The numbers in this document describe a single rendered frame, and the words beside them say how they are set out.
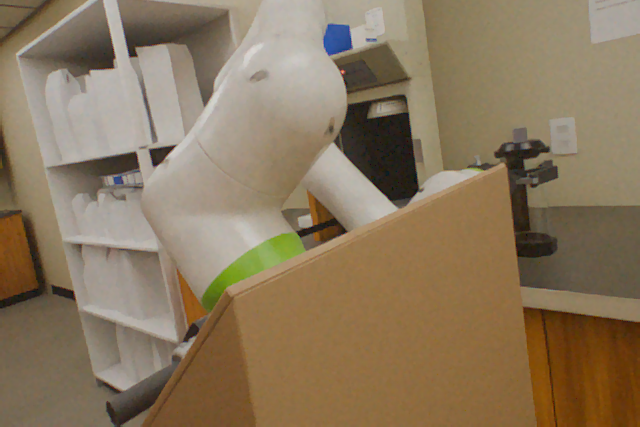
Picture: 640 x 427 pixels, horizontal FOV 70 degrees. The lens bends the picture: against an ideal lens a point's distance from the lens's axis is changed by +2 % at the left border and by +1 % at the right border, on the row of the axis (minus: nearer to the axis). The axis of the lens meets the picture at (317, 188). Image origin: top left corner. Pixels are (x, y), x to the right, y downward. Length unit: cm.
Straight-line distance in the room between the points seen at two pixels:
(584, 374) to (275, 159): 81
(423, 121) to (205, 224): 97
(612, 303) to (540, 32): 96
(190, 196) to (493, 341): 33
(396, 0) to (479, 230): 103
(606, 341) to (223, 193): 79
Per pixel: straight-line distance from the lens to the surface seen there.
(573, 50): 165
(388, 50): 128
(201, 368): 26
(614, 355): 105
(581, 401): 112
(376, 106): 144
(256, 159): 44
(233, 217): 48
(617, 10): 164
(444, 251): 37
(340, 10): 150
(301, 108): 42
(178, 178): 50
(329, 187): 79
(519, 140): 105
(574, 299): 98
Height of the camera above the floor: 131
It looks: 7 degrees down
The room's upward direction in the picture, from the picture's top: 9 degrees counter-clockwise
